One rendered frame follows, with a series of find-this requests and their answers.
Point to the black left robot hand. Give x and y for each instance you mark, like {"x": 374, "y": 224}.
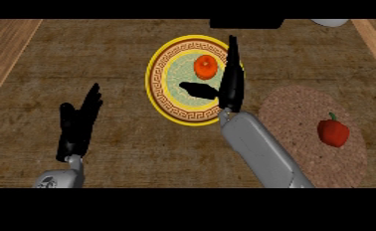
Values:
{"x": 79, "y": 122}

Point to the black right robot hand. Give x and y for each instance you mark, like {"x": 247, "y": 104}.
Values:
{"x": 232, "y": 82}

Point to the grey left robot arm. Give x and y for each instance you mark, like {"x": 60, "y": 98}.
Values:
{"x": 61, "y": 177}

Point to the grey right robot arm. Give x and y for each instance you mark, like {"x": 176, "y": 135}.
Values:
{"x": 260, "y": 150}

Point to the orange squash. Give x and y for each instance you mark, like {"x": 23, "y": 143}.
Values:
{"x": 206, "y": 66}

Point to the yellow patterned plate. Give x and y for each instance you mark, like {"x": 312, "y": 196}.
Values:
{"x": 172, "y": 85}

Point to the round brown placemat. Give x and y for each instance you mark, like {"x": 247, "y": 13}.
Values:
{"x": 309, "y": 135}

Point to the black appliance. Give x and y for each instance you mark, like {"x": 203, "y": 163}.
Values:
{"x": 247, "y": 23}

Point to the red bell pepper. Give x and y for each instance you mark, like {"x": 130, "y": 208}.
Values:
{"x": 334, "y": 132}

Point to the white bowl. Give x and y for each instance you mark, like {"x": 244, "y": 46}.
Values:
{"x": 331, "y": 22}

